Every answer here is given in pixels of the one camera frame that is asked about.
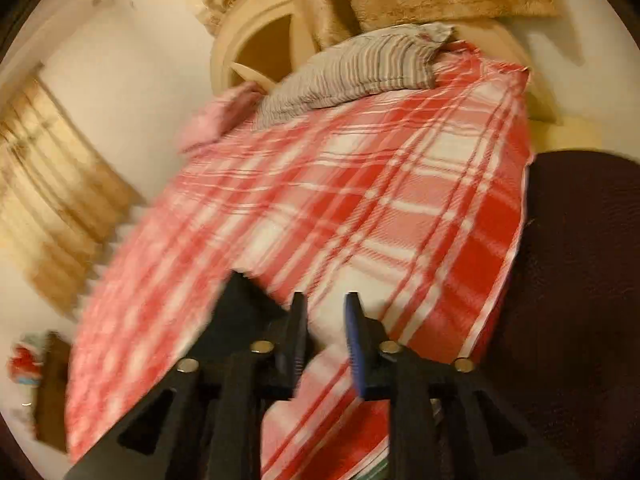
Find striped grey pillow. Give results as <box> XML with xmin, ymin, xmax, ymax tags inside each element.
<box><xmin>256</xmin><ymin>22</ymin><xmax>457</xmax><ymax>131</ymax></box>

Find dark maroon cloth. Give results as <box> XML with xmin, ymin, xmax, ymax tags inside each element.
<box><xmin>480</xmin><ymin>149</ymin><xmax>640</xmax><ymax>480</ymax></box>

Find brown wooden cabinet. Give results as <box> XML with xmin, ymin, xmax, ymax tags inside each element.
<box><xmin>33</xmin><ymin>330</ymin><xmax>77</xmax><ymax>450</ymax></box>

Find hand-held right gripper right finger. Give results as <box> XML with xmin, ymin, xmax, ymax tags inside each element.
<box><xmin>343</xmin><ymin>291</ymin><xmax>581</xmax><ymax>480</ymax></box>

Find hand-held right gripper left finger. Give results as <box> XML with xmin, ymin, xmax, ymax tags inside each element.
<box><xmin>64</xmin><ymin>271</ymin><xmax>309</xmax><ymax>480</ymax></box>

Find red gift bags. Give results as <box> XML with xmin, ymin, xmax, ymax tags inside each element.
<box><xmin>7</xmin><ymin>342</ymin><xmax>47</xmax><ymax>387</ymax></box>

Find red plaid bed blanket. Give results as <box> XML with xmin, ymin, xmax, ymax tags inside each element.
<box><xmin>64</xmin><ymin>40</ymin><xmax>533</xmax><ymax>480</ymax></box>

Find beige window curtain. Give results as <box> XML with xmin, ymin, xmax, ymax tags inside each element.
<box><xmin>0</xmin><ymin>75</ymin><xmax>147</xmax><ymax>313</ymax></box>

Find cream round headboard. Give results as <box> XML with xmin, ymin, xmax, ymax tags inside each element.
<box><xmin>210</xmin><ymin>0</ymin><xmax>557</xmax><ymax>122</ymax></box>

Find pink folded cloth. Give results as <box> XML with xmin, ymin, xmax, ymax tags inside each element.
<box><xmin>177</xmin><ymin>82</ymin><xmax>262</xmax><ymax>153</ymax></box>

